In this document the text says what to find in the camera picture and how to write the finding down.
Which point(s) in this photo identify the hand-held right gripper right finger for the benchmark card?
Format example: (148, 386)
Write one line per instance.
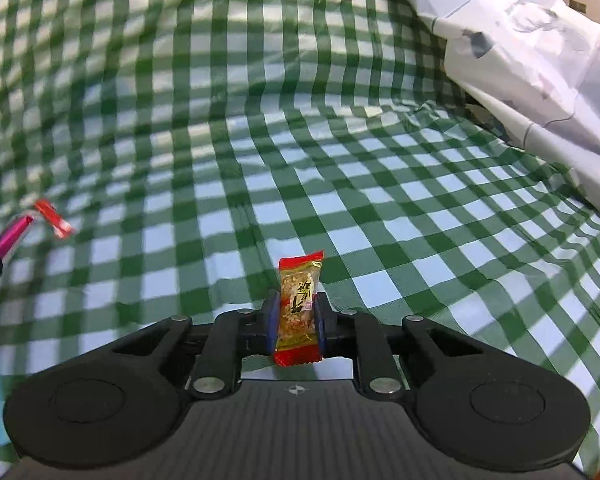
(321, 324)

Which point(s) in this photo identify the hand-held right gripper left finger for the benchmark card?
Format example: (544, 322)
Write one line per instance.
(272, 324)

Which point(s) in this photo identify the red peanut candy packet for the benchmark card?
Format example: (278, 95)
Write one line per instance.
(297, 310)

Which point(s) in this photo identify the pink stick packet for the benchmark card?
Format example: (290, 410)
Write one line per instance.
(12, 235)

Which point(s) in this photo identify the red white snack packet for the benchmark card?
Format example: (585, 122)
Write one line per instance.
(55, 219)

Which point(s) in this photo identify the green white gingham blanket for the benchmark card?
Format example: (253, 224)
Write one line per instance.
(280, 160)

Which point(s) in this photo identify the white patterned quilt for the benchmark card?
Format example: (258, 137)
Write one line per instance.
(530, 50)

